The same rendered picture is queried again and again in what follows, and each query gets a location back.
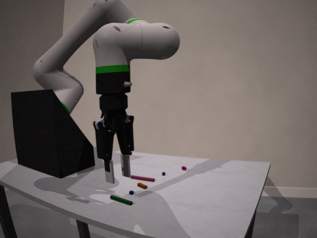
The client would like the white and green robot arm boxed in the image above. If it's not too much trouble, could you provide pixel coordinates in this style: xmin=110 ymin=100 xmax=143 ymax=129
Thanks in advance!
xmin=32 ymin=0 xmax=180 ymax=115

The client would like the pink rod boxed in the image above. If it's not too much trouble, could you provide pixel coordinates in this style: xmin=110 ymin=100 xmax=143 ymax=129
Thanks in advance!
xmin=130 ymin=175 xmax=155 ymax=182

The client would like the orange rod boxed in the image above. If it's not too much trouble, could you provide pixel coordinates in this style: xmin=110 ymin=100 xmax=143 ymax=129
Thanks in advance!
xmin=137 ymin=182 xmax=147 ymax=189

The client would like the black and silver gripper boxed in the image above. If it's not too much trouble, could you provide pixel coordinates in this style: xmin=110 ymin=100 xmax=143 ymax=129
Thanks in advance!
xmin=93 ymin=94 xmax=134 ymax=184

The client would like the dark green rod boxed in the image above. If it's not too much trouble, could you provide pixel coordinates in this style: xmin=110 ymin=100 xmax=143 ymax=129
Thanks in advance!
xmin=110 ymin=195 xmax=133 ymax=206

